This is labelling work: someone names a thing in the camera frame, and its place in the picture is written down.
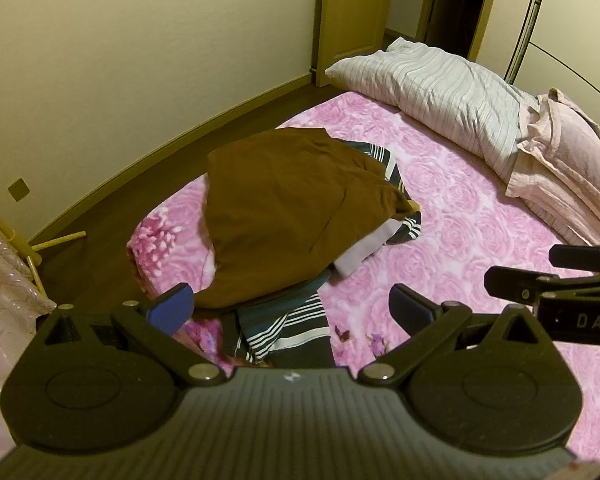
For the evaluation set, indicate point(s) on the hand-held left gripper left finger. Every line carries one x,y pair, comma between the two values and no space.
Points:
170,306

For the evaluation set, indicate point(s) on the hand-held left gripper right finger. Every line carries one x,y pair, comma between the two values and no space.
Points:
411,307

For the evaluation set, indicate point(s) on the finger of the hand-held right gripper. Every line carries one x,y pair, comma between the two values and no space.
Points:
510,282
580,257

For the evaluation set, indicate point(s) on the brown long-sleeve shirt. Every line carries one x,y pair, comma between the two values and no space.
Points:
290,210

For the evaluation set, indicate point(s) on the lilac garment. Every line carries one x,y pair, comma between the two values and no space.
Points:
355,257

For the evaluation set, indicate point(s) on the pink floral blanket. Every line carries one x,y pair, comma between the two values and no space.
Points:
455,210

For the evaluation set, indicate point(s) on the pink folded blanket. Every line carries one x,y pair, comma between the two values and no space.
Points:
570,160

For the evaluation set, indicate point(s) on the teal striped garment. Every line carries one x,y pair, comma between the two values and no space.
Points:
280,325

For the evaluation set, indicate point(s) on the wooden rack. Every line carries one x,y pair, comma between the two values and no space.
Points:
27,252

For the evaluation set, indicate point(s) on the pink printed cloth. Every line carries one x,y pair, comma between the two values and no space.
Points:
0,300

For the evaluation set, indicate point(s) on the cream wardrobe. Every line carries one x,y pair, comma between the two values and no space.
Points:
580,35

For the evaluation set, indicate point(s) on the wooden door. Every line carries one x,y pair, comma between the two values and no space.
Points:
350,10

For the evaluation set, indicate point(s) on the wall socket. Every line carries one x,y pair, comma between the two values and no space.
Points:
18,189

